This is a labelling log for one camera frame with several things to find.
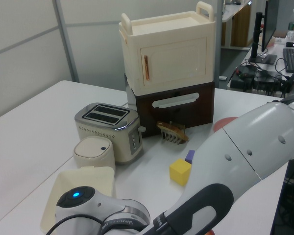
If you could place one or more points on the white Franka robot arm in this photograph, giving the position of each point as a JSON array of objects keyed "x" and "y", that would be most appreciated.
[{"x": 235, "y": 151}]

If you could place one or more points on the brown bread slice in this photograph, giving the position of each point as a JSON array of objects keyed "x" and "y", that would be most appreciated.
[{"x": 176, "y": 133}]

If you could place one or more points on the metal toast rack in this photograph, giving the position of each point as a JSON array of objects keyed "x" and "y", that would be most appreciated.
[{"x": 170, "y": 139}]

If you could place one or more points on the silver cream two-slot toaster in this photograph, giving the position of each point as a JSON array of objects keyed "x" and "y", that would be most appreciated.
[{"x": 105, "y": 137}]

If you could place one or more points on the purple cube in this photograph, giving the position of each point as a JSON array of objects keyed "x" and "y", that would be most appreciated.
[{"x": 190, "y": 156}]

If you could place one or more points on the yellow cube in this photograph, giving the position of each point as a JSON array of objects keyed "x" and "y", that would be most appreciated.
[{"x": 178, "y": 172}]

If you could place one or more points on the small cream lidded bin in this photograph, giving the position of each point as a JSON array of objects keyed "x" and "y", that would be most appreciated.
[{"x": 93, "y": 154}]

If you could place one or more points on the pink plate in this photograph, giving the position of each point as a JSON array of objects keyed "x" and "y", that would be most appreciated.
[{"x": 221, "y": 123}]

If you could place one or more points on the cream plastic tub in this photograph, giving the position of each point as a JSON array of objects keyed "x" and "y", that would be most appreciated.
[{"x": 76, "y": 178}]

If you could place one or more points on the wooden office cabinet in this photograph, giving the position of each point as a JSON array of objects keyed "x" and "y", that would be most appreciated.
[{"x": 240, "y": 27}]

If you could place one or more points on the red apple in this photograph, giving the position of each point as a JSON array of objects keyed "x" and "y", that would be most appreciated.
[{"x": 210, "y": 232}]

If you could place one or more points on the black computer monitor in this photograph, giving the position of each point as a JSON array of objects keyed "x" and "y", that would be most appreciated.
[{"x": 269, "y": 24}]

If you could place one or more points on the black keyboard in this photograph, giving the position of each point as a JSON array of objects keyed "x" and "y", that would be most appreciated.
[{"x": 292, "y": 60}]

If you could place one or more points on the clear plastic bottle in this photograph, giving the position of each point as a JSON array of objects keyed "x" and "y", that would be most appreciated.
[{"x": 292, "y": 24}]

